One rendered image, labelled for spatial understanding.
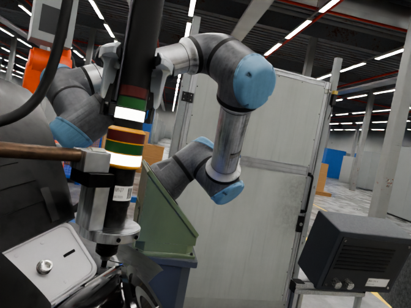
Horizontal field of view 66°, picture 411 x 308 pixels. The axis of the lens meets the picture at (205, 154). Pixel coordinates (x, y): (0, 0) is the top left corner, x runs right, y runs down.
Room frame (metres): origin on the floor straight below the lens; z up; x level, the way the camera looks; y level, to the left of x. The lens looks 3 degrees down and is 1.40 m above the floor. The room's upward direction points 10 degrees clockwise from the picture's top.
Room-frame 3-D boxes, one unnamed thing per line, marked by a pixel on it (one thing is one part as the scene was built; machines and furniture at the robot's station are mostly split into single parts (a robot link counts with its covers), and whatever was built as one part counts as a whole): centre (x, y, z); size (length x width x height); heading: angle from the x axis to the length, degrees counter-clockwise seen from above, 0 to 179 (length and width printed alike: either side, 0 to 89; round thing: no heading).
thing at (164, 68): (0.38, 0.07, 1.45); 0.09 x 0.03 x 0.06; 26
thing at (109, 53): (0.37, 0.13, 1.45); 0.09 x 0.03 x 0.06; 6
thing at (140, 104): (0.37, 0.10, 1.42); 0.03 x 0.03 x 0.01
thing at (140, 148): (0.37, 0.10, 1.37); 0.04 x 0.04 x 0.01
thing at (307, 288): (0.89, -0.42, 1.04); 0.24 x 0.03 x 0.03; 106
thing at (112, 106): (0.48, 0.13, 1.45); 0.12 x 0.08 x 0.09; 16
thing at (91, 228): (0.36, 0.10, 1.32); 0.09 x 0.07 x 0.10; 141
